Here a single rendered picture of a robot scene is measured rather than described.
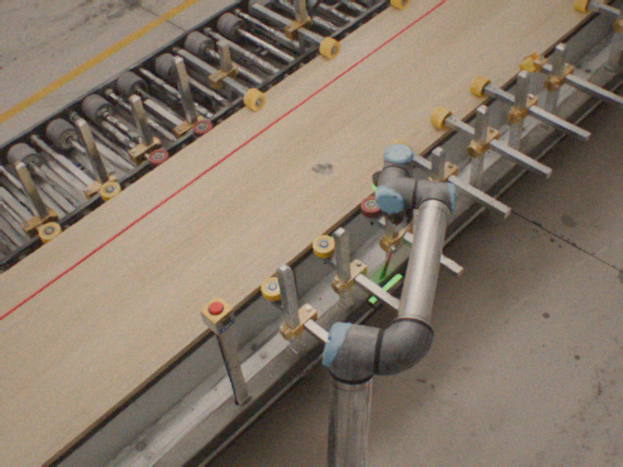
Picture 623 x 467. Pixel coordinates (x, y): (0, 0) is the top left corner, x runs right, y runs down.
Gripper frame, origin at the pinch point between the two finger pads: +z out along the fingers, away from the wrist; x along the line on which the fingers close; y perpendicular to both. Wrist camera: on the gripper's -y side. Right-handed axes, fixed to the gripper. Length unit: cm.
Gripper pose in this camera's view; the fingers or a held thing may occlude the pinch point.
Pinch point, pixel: (401, 226)
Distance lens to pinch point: 273.5
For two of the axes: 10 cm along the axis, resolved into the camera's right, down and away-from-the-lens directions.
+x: 7.0, 4.9, -5.1
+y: -7.1, 5.7, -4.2
